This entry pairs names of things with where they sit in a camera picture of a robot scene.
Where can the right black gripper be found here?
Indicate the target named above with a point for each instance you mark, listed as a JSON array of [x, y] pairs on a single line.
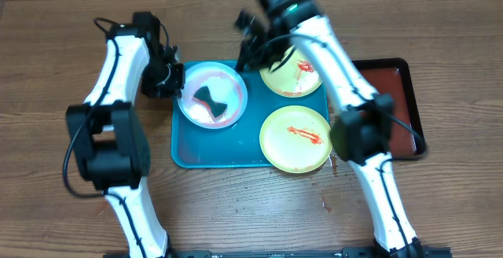
[[253, 53]]

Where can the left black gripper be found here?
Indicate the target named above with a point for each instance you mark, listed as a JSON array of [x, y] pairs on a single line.
[[172, 90]]

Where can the dark sponge with red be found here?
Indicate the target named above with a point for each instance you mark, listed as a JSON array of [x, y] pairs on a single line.
[[215, 108]]

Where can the yellow-green plate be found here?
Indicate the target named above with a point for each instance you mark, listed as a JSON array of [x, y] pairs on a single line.
[[295, 139], [292, 77]]

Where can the light blue plate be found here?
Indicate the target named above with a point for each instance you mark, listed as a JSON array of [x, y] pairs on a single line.
[[225, 85]]

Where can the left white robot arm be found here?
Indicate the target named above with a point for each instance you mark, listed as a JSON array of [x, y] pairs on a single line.
[[109, 154]]

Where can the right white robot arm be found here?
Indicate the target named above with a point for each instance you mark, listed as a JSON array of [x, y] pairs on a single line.
[[362, 132]]

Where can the teal plastic tray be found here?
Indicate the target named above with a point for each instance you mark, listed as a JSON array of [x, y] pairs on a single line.
[[235, 146]]

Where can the dark red black-rimmed tray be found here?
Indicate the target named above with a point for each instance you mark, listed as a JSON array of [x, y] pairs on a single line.
[[392, 76]]

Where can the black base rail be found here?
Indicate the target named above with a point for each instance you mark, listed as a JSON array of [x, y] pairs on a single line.
[[348, 252]]

